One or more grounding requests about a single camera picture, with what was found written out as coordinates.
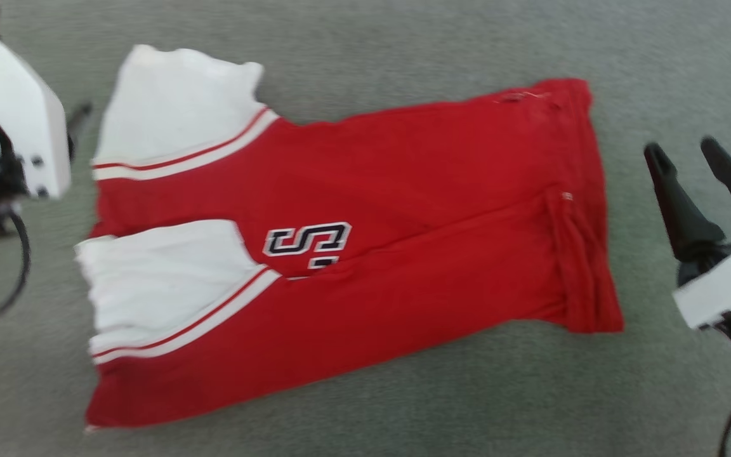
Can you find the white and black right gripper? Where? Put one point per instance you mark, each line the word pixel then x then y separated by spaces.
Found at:
pixel 727 285

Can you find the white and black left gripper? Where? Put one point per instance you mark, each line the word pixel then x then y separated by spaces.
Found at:
pixel 16 108

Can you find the red and white sports shirt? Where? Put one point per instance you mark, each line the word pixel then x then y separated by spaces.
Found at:
pixel 403 190

